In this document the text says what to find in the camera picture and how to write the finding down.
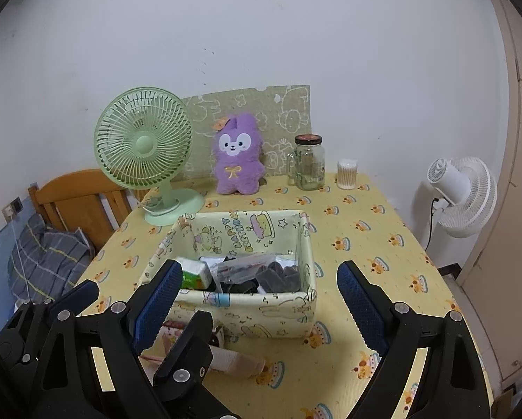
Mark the yellow patterned storage box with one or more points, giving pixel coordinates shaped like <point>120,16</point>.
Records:
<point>261,314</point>

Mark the green desk fan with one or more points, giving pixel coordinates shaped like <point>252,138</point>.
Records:
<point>143,144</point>

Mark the black plastic bag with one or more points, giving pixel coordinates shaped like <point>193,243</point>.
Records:
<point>239,270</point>

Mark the purple plush toy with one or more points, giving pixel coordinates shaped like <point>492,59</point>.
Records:
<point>237,170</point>

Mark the wall socket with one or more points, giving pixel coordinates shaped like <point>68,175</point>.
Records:
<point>16,204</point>

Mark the grey socks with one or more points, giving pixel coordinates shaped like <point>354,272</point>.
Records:
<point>283,277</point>

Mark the wooden bed headboard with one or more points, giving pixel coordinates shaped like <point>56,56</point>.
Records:
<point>78,200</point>

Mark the yellow printed tablecloth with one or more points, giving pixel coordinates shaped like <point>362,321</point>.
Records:
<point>374,235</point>

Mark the glass jar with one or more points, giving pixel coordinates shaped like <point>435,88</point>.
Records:
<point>309,166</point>

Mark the beige door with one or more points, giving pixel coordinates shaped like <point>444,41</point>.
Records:
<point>518,183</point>

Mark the pink cosmetic tube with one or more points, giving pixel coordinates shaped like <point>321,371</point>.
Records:
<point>239,362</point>

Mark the green patterned board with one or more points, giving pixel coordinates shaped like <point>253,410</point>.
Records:
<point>287,113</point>

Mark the white standing fan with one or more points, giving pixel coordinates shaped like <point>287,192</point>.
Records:
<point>470,200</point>

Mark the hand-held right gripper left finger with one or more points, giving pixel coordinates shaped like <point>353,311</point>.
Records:
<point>156,310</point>

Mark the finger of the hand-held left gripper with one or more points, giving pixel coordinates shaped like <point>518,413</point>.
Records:
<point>82,294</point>
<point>187,353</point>

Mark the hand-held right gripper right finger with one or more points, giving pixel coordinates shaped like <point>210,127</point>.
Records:
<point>361,310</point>

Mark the cotton swab container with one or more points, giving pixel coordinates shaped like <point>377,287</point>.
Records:
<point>347,176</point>

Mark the grey plaid pillow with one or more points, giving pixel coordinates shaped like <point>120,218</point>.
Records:
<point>47,257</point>

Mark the cartoon printed packet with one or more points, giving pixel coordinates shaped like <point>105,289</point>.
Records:
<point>171,334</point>

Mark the green tissue pack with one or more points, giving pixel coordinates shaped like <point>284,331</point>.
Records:
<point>195,277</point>

